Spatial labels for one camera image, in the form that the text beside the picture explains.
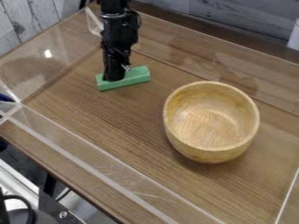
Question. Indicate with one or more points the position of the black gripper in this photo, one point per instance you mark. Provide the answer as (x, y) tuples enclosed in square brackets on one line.
[(118, 36)]

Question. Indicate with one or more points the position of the green rectangular block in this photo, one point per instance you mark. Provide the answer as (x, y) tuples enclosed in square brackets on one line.
[(137, 75)]

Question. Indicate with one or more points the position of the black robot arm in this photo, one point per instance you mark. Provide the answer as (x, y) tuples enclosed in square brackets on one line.
[(113, 7)]

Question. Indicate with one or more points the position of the light wooden bowl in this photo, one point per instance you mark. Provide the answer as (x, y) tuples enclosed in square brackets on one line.
[(211, 121)]

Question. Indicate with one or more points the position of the clear acrylic tray walls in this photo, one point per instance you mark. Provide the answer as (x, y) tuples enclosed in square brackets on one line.
[(100, 141)]

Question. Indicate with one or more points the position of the black table leg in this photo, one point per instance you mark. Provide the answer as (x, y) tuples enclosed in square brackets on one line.
[(49, 185)]

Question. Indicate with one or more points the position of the clear acrylic corner bracket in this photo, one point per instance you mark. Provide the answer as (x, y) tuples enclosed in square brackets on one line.
[(94, 25)]

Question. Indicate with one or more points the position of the black metal bracket with screw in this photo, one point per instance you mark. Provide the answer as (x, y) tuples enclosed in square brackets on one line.
[(52, 212)]

